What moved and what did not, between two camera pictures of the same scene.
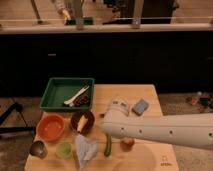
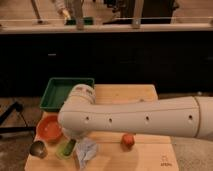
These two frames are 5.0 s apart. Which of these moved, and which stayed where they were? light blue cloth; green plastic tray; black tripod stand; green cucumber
Moved: green cucumber
Stayed: black tripod stand; green plastic tray; light blue cloth
